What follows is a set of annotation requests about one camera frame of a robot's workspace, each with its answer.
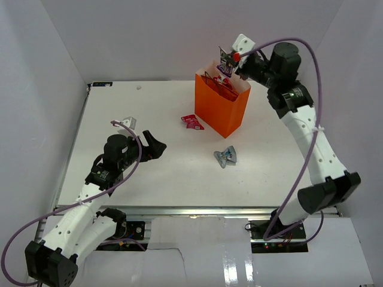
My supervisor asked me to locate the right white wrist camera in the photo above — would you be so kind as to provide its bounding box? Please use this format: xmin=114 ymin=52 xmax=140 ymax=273
xmin=232 ymin=33 xmax=256 ymax=54

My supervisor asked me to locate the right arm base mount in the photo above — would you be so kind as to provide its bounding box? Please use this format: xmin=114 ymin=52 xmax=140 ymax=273
xmin=244 ymin=220 xmax=309 ymax=254

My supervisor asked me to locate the brown purple M&M's pack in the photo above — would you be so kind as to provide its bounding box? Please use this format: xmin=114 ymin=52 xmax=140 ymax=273
xmin=217 ymin=47 xmax=236 ymax=78

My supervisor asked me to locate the orange chips bag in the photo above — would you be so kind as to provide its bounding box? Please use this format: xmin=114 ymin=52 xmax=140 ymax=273
xmin=201 ymin=72 xmax=239 ymax=102

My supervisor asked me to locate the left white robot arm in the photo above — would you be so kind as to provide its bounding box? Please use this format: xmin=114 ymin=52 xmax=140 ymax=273
xmin=25 ymin=130 xmax=166 ymax=286

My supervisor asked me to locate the red snack packet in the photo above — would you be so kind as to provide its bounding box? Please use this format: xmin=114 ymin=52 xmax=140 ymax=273
xmin=213 ymin=75 xmax=231 ymax=87

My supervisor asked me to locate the orange paper bag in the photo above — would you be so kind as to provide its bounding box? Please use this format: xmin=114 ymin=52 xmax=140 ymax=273
xmin=194 ymin=60 xmax=251 ymax=138

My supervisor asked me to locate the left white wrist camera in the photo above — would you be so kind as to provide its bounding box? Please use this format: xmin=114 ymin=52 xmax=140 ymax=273
xmin=118 ymin=117 xmax=136 ymax=134

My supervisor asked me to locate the silver blue wrapper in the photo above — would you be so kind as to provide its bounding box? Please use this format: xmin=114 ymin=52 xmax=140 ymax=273
xmin=213 ymin=145 xmax=237 ymax=169

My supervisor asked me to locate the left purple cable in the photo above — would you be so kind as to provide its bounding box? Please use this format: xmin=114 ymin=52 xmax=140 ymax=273
xmin=0 ymin=120 xmax=149 ymax=285

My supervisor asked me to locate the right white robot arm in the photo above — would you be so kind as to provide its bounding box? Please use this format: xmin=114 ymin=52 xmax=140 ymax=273
xmin=231 ymin=34 xmax=361 ymax=241

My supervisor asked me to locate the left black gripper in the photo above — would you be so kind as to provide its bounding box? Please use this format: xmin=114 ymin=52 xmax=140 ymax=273
xmin=119 ymin=130 xmax=166 ymax=171

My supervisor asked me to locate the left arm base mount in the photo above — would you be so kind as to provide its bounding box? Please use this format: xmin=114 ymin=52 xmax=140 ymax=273
xmin=96 ymin=208 xmax=147 ymax=252

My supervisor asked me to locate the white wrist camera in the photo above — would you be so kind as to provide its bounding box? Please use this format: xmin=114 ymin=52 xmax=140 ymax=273
xmin=232 ymin=33 xmax=256 ymax=54
xmin=118 ymin=117 xmax=136 ymax=134

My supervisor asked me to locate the pink candy packet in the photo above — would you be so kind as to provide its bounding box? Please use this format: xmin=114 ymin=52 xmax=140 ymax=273
xmin=181 ymin=114 xmax=204 ymax=130

